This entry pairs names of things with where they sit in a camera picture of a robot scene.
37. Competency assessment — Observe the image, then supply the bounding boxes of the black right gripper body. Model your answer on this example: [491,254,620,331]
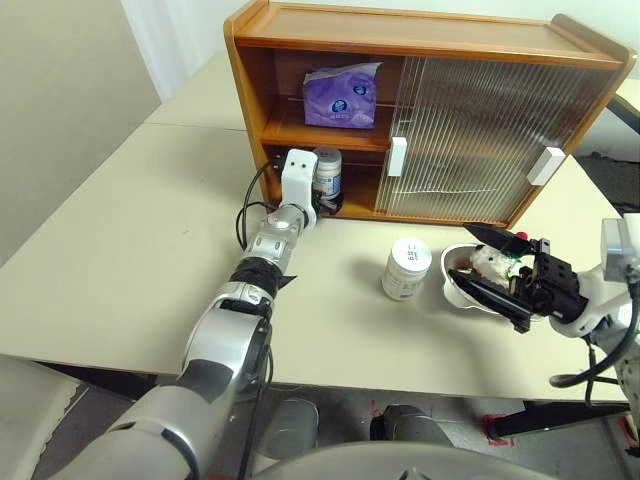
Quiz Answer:
[509,238,589,320]

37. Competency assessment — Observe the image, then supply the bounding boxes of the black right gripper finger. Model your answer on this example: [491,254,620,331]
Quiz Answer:
[462,223,534,256]
[446,268,534,335]

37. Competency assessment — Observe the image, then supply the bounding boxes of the white plush bear green hat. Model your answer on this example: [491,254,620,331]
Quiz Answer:
[467,230,531,281]

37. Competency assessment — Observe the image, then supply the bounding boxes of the white jar with blue pattern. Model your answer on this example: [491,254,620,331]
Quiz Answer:
[312,147,345,200]

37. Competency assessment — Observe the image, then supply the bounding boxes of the white door handle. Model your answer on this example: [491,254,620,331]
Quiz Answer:
[527,146,567,186]
[387,137,409,177]

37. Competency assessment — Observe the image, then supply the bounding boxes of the white plastic jar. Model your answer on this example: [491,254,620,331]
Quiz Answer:
[381,238,434,302]

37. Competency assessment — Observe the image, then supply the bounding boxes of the ribbed glass sliding door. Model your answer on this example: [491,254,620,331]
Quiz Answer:
[373,54,619,224]
[394,57,622,225]

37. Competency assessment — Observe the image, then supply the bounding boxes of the purple tissue pack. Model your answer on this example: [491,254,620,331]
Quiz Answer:
[303,61,385,130]

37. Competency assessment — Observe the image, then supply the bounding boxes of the wooden cabinet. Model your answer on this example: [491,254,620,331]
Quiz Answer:
[223,0,637,229]

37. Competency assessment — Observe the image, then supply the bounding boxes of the metal bowl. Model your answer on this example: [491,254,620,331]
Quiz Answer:
[439,242,539,321]

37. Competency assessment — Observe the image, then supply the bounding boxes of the black table leg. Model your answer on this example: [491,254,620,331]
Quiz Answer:
[29,362,156,401]
[492,399,636,439]

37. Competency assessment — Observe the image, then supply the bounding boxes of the grey rounded shape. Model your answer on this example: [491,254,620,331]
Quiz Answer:
[369,403,454,446]
[259,398,321,459]

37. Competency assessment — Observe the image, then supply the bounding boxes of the pale grey robot torso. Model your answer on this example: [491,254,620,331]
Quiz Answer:
[249,439,640,480]

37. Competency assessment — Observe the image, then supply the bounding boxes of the off-white panel with wavy edge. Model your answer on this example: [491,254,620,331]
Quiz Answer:
[0,357,89,480]

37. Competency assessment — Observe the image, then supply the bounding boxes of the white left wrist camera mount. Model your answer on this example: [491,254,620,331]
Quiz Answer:
[277,148,321,232]

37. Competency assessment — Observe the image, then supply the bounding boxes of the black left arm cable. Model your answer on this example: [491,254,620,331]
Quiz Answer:
[236,155,289,251]

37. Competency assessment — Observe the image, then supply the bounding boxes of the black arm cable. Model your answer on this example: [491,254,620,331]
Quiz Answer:
[236,155,289,251]
[549,309,640,407]

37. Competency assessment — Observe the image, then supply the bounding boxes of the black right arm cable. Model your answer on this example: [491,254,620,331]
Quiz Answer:
[549,309,640,407]

